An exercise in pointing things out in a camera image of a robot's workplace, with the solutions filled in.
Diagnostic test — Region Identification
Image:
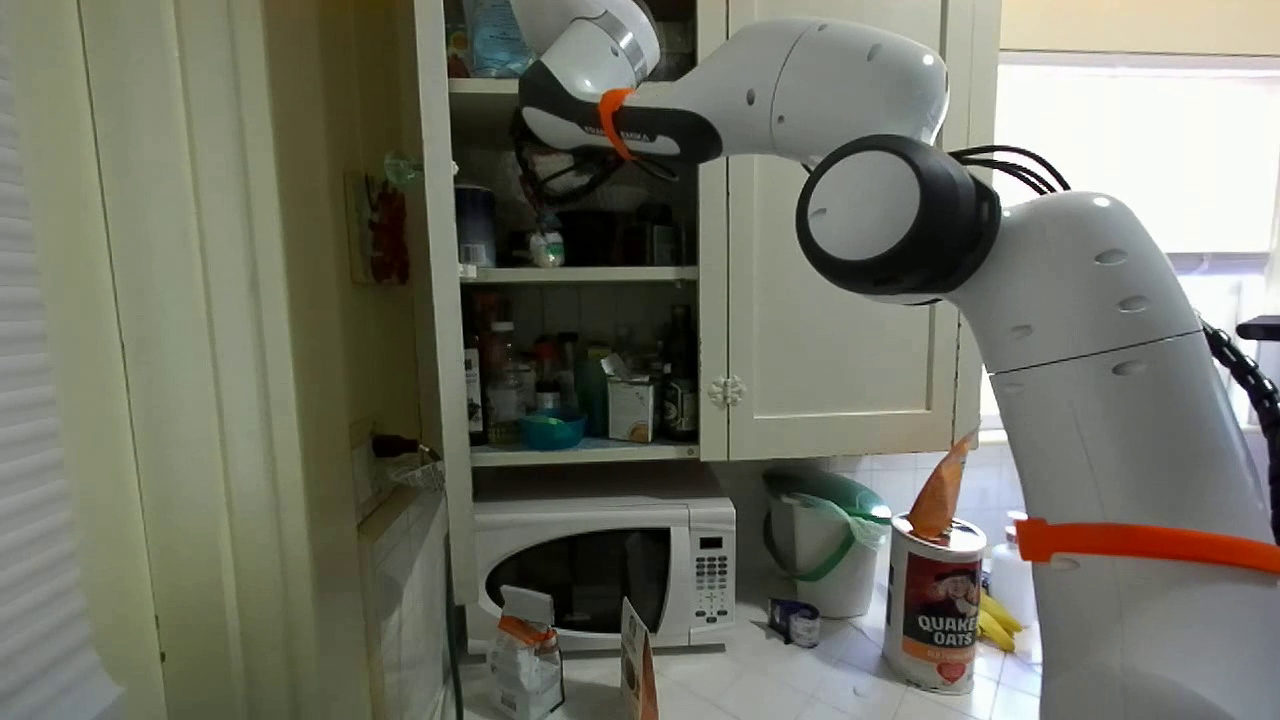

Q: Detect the white carton bottom shelf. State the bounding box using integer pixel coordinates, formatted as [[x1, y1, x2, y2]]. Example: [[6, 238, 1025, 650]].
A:
[[610, 380, 656, 444]]

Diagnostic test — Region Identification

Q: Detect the small dark jar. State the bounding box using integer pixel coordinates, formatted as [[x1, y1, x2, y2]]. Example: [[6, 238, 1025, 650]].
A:
[[769, 600, 820, 649]]

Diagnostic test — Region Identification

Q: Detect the orange snack bag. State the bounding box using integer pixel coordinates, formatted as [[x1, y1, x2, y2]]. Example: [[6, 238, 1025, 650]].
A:
[[908, 435, 976, 545]]

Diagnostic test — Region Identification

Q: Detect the brown cardboard box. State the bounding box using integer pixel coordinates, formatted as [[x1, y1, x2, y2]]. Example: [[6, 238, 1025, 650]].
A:
[[622, 605, 659, 720]]

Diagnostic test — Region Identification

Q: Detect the small paper box orange band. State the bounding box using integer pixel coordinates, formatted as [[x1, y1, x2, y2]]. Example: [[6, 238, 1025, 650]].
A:
[[489, 583, 566, 720]]

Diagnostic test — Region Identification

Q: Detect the blue container middle shelf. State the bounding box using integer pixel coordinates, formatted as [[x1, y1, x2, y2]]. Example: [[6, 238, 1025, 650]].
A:
[[456, 184, 497, 266]]

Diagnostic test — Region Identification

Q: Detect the red hanging ornament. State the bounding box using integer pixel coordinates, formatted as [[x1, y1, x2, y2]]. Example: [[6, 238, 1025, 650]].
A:
[[364, 157, 420, 285]]

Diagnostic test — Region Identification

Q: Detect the white bucket green lid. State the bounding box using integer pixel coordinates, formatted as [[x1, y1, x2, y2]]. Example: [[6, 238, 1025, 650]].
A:
[[766, 466, 894, 621]]

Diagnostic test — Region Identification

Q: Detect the white microwave oven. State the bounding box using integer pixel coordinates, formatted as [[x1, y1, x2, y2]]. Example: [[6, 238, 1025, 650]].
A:
[[468, 489, 738, 650]]

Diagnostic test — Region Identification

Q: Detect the teal bowl on shelf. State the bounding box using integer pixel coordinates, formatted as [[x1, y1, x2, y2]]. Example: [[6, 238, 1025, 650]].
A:
[[520, 413, 585, 450]]

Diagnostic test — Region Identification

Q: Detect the clear plastic bag top shelf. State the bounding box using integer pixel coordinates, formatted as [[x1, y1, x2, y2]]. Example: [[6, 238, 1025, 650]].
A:
[[464, 0, 534, 78]]

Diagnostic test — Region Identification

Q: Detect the cream cabinet door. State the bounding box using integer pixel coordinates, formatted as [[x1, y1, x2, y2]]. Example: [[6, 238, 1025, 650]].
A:
[[694, 0, 974, 460]]

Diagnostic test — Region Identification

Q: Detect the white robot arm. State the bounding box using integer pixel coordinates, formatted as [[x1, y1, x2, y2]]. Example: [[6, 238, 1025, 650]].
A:
[[520, 18, 1280, 720]]

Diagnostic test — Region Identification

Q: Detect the dark bottle bottom shelf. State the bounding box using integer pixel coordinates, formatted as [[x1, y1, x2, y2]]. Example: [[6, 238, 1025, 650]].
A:
[[659, 305, 698, 444]]

